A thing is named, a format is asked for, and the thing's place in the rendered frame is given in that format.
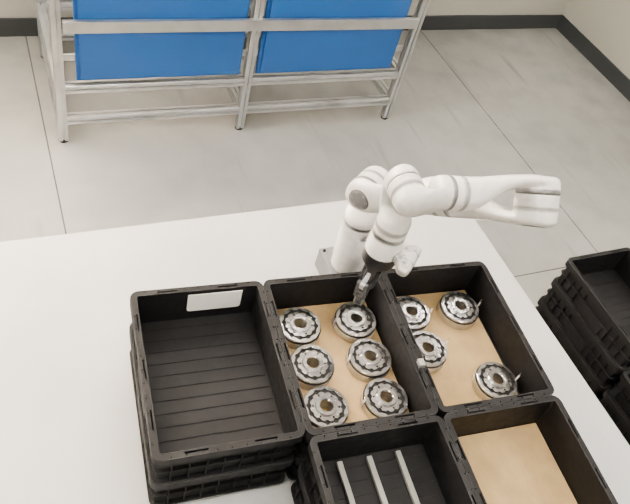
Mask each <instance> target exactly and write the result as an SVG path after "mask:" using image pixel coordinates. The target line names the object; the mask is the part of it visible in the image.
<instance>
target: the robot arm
mask: <svg viewBox="0 0 630 504"><path fill-rule="evenodd" d="M512 189H515V192H516V193H515V195H514V205H513V210H512V209H509V208H506V207H504V206H502V205H500V204H498V203H496V202H494V201H493V200H492V199H494V198H495V197H497V196H499V195H500V194H502V193H504V192H506V191H509V190H512ZM559 195H561V182H560V180H559V179H558V178H556V177H554V176H552V175H543V174H530V173H528V174H510V175H493V176H480V177H469V176H454V175H438V176H432V177H426V178H422V179H421V177H420V175H419V173H418V171H417V170H416V169H415V168H414V167H413V166H411V165H409V164H400V165H397V166H395V167H393V168H392V169H391V170H390V171H389V172H388V171H386V170H385V169H384V168H382V167H380V166H369V167H367V168H365V169H364V170H363V171H362V172H361V173H360V174H359V175H358V176H356V177H355V178H354V179H353V180H352V181H351V182H350V184H349V185H348V187H347V189H346V193H345V196H346V200H347V201H348V203H349V204H348V206H347V207H346V209H345V213H344V216H343V219H342V223H341V226H340V229H339V231H338V235H337V238H336V242H335V245H334V249H333V254H332V257H331V264H332V266H333V268H334V269H335V270H336V271H337V272H339V273H348V272H360V271H362V274H361V276H360V278H359V280H358V281H357V284H356V287H355V290H354V292H353V295H354V296H355V297H354V300H353V302H354V303H356V304H358V305H360V306H362V304H363V302H364V300H365V298H366V296H367V295H368V292H369V290H370V289H373V288H374V286H375V284H376V282H377V279H378V278H379V277H380V276H381V275H382V273H383V272H385V271H389V270H391V269H392V268H393V267H394V266H395V270H396V273H397V274H398V275H400V276H402V277H405V276H407V275H408V274H409V273H410V271H411V270H412V268H413V266H414V265H415V263H416V262H417V260H418V258H419V256H420V254H421V252H422V247H421V246H420V245H417V244H411V245H407V246H404V241H405V238H406V236H407V234H408V231H409V229H410V227H411V223H412V217H418V216H422V215H432V216H440V217H450V218H466V219H480V220H489V221H495V222H502V223H508V224H515V225H521V226H528V227H537V228H548V227H552V226H554V225H556V223H557V221H558V214H559V205H560V196H559ZM364 263H365V265H364ZM363 266H364V267H363ZM363 277H364V279H363Z"/></svg>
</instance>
